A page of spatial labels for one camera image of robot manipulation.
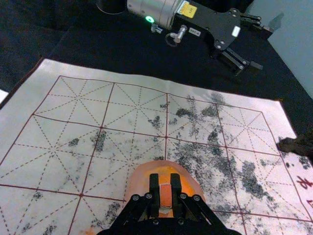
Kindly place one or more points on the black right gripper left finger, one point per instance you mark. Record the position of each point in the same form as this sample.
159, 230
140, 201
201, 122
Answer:
154, 195

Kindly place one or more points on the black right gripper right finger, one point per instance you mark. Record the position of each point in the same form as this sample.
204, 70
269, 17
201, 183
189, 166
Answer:
175, 195

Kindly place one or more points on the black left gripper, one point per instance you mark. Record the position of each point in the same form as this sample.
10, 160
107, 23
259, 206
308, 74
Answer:
217, 27

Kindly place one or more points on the white practice cloth red grid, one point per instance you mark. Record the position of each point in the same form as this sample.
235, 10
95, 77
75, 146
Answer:
73, 122

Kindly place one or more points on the dark brown object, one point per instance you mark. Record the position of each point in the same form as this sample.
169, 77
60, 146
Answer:
298, 147

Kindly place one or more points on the black table cloth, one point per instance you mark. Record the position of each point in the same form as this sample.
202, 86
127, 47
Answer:
97, 46

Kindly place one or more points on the small white flat piece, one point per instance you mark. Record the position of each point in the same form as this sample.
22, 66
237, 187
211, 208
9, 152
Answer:
2, 96

